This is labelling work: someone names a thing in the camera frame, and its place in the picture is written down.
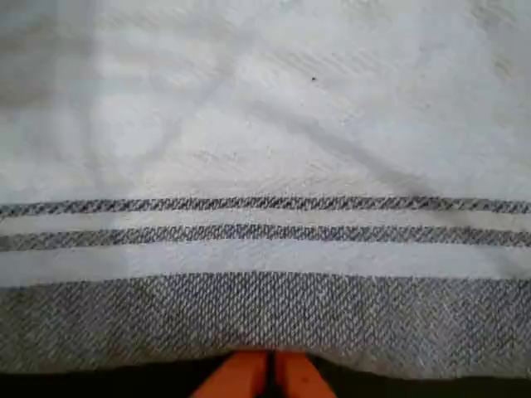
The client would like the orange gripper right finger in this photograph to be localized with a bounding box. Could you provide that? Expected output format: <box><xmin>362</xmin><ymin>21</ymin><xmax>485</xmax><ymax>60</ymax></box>
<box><xmin>274</xmin><ymin>351</ymin><xmax>338</xmax><ymax>398</ymax></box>

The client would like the white striped towel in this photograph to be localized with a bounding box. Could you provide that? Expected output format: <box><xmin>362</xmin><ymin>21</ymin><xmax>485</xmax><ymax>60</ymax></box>
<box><xmin>0</xmin><ymin>0</ymin><xmax>531</xmax><ymax>381</ymax></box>

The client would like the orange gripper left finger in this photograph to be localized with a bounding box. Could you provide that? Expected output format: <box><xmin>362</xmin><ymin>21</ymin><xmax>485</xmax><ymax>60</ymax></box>
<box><xmin>191</xmin><ymin>351</ymin><xmax>270</xmax><ymax>398</ymax></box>

